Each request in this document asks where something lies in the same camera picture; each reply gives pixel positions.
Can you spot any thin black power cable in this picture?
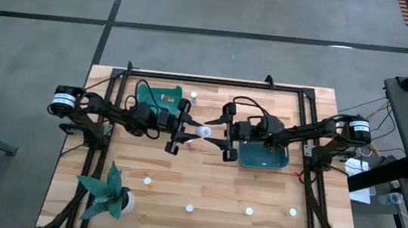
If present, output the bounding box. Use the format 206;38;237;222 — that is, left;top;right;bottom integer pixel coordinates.
333;91;400;150

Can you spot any yellow cable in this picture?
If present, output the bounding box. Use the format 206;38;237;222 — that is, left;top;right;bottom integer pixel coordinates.
368;140;383;159

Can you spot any clear water bottle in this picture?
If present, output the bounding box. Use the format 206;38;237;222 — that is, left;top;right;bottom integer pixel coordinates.
376;190;404;208

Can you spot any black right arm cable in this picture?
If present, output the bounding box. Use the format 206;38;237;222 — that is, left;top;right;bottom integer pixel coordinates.
229;94;272;126

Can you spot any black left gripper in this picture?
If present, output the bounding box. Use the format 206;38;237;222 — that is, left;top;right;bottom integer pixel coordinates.
153;97;207;158

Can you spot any teal plastic bin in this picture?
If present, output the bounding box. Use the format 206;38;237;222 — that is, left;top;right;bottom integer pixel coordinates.
134;81;185;117
236;138;292;173

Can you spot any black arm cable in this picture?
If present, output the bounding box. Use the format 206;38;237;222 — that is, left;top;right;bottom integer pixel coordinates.
229;94;272;126
121;77;168;140

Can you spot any black metal table frame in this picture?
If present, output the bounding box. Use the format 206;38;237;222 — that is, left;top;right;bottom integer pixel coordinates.
34;52;382;228

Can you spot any green plant in white pot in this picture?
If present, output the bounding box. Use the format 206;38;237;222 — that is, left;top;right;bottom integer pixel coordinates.
72;156;140;226

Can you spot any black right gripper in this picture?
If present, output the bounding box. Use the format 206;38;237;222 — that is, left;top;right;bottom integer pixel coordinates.
199;100;255;165

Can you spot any white paper sheet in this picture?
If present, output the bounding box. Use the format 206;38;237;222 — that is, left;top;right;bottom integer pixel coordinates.
341;157;381;205

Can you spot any black support beam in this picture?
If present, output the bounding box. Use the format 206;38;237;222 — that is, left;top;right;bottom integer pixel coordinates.
345;151;408;199

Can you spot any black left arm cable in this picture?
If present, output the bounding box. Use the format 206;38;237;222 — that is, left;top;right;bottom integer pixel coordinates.
121;77;168;140

